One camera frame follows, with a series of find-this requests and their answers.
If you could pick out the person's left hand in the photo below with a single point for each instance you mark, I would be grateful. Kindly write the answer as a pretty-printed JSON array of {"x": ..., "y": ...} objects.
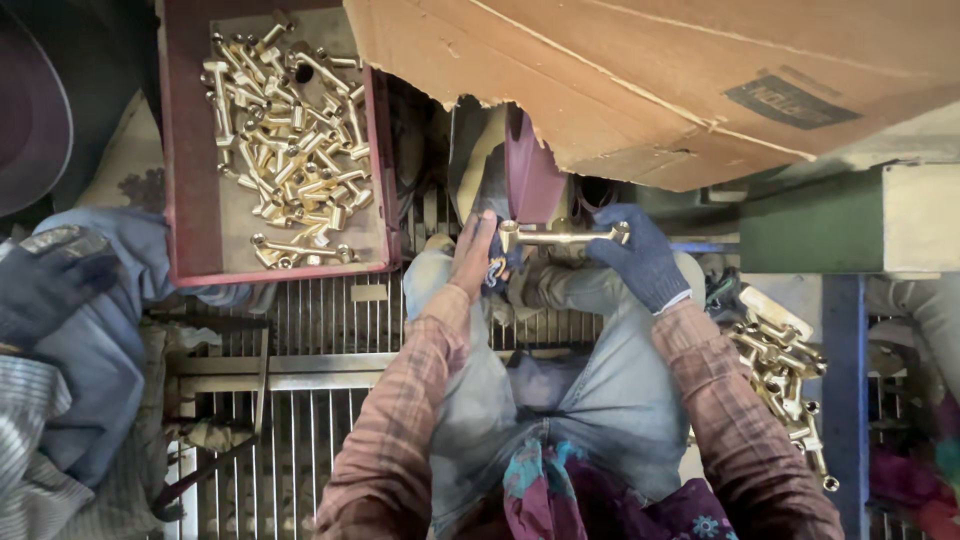
[{"x": 469, "y": 259}]

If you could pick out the blue cloth scrap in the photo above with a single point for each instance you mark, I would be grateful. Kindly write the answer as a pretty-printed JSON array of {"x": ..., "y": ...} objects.
[{"x": 504, "y": 264}]

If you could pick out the person's blue jeans legs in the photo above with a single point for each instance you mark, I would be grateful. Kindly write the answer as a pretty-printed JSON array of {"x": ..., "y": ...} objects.
[{"x": 600, "y": 397}]

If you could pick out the brown cardboard sheet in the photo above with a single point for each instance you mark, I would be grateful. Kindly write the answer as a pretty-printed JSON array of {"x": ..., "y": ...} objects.
[{"x": 675, "y": 75}]

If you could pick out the metal bar grate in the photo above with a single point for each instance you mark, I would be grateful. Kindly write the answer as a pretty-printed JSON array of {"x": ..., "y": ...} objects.
[{"x": 322, "y": 330}]

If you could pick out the pile of brass fittings in tray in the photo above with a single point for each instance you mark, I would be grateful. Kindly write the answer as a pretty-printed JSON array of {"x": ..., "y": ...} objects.
[{"x": 289, "y": 142}]

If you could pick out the long brass pipe fitting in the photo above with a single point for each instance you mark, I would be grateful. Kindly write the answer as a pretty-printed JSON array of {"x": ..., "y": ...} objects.
[{"x": 559, "y": 237}]

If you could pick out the colourful cloth heap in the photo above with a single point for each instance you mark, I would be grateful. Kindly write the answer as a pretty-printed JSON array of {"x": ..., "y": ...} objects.
[{"x": 915, "y": 480}]

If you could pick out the heap of brass fittings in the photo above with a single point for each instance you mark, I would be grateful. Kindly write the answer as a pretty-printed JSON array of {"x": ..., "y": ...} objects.
[{"x": 784, "y": 367}]

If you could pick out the dark metal rod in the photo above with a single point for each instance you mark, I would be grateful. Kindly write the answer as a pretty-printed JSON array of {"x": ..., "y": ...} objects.
[{"x": 217, "y": 457}]

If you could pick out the maroon polishing wheel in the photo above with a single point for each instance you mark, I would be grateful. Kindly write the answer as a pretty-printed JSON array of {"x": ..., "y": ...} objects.
[{"x": 531, "y": 176}]

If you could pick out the large maroon wheel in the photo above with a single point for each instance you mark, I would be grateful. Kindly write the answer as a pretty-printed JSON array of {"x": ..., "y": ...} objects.
[{"x": 30, "y": 120}]

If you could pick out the floral purple cloth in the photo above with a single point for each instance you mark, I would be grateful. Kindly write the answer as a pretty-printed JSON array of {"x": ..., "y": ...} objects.
[{"x": 600, "y": 502}]

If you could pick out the person's left fingers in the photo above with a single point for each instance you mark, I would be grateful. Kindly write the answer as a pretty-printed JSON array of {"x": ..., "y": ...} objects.
[{"x": 480, "y": 229}]

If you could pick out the blue steel post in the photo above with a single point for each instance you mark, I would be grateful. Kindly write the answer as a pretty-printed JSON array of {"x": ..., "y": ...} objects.
[{"x": 846, "y": 405}]

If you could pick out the red metal tray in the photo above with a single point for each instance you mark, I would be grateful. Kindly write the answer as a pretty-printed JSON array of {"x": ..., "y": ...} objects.
[{"x": 187, "y": 150}]

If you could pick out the green machine housing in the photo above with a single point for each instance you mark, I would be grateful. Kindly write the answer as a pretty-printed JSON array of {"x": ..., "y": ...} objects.
[{"x": 810, "y": 225}]

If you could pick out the person's right hand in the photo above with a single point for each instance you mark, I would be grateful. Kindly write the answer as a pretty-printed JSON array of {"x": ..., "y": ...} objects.
[{"x": 645, "y": 270}]

